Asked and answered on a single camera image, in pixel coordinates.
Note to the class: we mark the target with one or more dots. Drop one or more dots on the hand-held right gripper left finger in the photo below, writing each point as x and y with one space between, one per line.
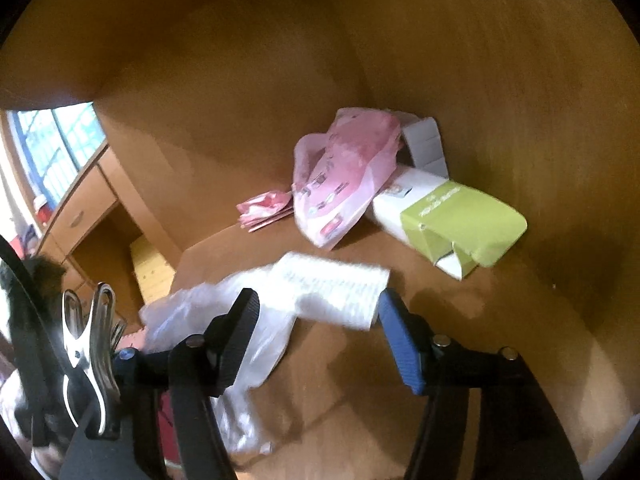
240 332

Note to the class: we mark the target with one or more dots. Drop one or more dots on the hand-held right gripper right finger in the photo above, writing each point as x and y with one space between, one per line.
402 347

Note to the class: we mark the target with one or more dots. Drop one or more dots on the clear plastic bag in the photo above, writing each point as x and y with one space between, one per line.
265 350

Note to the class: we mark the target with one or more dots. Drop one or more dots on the white printed leaflet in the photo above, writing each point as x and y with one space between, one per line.
330 290

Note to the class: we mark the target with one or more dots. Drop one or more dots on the metal spring clip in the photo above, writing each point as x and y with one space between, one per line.
82 350

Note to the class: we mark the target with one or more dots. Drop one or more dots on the yellow patterned board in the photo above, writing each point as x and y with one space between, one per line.
150 270

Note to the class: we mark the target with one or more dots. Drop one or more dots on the pink packets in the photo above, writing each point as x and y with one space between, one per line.
262 205

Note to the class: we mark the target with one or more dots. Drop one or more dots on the green and white carton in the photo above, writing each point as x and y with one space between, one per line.
460 220

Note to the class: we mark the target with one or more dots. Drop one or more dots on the pink printed plastic bag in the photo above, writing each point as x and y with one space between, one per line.
340 175

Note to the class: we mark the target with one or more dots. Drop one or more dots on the red white container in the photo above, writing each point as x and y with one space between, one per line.
41 207

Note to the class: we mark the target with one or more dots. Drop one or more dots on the wooden desk with drawers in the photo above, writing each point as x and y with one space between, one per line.
85 210

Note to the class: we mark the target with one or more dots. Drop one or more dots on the white cardboard box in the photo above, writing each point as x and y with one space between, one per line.
425 145

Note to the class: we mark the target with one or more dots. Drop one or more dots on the window with blue frame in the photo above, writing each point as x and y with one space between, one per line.
60 145

